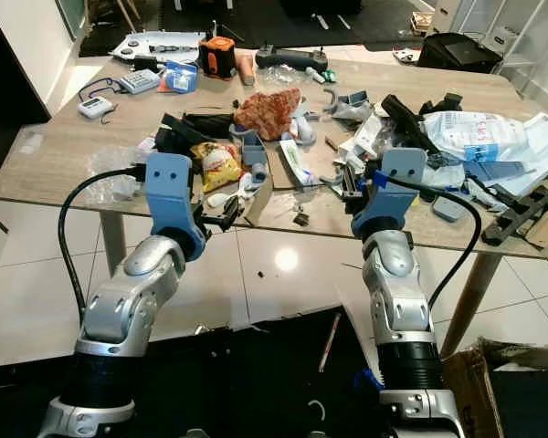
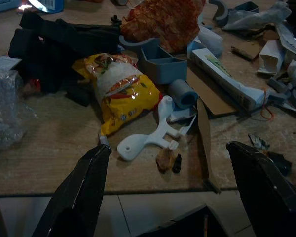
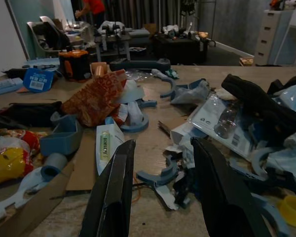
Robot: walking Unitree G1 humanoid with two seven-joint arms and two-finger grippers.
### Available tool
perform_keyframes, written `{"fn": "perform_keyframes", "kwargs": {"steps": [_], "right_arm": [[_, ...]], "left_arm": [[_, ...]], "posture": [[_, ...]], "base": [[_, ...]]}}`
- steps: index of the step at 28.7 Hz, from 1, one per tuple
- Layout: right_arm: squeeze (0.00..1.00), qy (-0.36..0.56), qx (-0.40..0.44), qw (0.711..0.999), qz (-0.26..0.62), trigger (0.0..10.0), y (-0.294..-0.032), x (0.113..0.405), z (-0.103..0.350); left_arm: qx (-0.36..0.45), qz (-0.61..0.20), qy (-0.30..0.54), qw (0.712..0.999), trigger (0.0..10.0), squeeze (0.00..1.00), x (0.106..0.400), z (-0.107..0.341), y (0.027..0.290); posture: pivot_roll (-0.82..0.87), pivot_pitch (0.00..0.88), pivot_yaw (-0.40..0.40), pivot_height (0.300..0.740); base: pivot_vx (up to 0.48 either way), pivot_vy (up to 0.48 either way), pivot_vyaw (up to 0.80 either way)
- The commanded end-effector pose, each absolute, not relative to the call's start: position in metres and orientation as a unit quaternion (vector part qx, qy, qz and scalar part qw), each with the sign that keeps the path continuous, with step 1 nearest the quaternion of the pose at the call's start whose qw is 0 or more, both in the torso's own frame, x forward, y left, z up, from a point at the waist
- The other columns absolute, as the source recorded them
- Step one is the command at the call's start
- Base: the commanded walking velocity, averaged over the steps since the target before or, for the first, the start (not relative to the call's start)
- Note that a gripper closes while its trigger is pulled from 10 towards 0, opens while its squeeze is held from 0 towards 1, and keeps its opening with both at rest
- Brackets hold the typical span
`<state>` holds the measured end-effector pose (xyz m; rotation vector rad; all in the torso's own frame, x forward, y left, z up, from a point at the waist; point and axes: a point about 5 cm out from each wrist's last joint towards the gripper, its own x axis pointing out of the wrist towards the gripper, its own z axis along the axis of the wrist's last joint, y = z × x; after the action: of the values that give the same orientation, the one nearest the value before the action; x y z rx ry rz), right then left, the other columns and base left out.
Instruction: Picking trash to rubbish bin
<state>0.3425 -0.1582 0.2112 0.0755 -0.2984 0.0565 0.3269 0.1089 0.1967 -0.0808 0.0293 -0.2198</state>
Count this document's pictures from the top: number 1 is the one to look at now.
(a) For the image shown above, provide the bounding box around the yellow snack bag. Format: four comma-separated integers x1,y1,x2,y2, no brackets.
189,141,244,193

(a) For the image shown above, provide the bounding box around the white green package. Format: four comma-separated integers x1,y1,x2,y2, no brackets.
278,138,321,189

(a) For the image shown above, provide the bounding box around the small grey blue box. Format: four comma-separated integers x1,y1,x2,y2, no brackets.
241,131,271,169

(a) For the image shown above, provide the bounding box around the grey plastic part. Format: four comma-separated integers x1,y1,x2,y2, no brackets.
328,89,372,125

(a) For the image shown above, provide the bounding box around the long black bar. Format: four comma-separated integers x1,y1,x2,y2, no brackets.
378,93,445,152

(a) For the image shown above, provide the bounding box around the grey blue flat plate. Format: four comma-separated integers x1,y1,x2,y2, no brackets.
431,193,468,224

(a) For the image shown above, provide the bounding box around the red crumpled bag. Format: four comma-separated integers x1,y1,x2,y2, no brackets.
233,88,303,142

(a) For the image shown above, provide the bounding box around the clear crumpled plastic bag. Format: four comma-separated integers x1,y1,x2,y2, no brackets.
86,145,157,204

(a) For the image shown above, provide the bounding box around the white printed plastic bag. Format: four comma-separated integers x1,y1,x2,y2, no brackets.
419,110,532,164

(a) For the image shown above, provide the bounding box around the black controller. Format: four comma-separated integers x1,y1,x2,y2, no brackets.
253,46,331,75

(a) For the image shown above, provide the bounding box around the tan cylinder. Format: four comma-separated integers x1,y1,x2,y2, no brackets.
237,52,258,87

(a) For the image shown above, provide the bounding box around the thin red stick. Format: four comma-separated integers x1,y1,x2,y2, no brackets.
317,314,342,374

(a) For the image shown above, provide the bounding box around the orange black device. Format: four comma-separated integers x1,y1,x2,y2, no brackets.
197,35,238,81

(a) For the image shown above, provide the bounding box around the white grey handheld meter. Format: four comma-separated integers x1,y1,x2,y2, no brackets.
118,69,163,96

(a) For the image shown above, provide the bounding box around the black case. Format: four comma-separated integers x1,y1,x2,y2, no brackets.
416,32,504,75

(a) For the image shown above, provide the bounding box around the small white meter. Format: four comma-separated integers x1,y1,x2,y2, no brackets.
77,96,116,121

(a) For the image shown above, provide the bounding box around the black floor mat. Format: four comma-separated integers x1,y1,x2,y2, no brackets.
0,308,395,438

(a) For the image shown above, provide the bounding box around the light wooden table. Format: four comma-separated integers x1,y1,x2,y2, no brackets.
0,46,548,359

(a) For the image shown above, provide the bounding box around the white flat package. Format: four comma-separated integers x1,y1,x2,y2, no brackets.
118,31,204,61

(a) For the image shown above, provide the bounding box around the white envelope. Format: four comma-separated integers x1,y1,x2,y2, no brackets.
489,111,548,194

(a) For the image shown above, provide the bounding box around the brown cardboard box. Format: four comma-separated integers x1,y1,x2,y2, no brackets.
442,337,548,438

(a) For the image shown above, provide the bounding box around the white shelf rack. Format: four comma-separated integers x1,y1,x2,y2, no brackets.
429,0,548,94

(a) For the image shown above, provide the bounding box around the black flat object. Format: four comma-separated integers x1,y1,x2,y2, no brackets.
490,369,548,438

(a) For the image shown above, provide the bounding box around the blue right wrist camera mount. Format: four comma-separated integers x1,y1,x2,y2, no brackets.
352,146,436,241

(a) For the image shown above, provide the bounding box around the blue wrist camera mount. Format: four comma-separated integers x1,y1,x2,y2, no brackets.
146,152,209,262
352,146,436,241

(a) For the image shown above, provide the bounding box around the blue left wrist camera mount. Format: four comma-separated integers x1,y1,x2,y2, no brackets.
146,152,209,262

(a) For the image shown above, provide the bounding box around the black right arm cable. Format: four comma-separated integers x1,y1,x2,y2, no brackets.
377,171,484,317

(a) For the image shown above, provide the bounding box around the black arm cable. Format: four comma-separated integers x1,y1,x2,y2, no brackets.
56,166,150,335
377,171,484,317

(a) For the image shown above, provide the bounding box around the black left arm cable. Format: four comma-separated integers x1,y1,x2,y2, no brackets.
56,166,150,335

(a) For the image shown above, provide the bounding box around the black metal bracket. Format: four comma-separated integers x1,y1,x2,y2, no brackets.
480,182,548,248

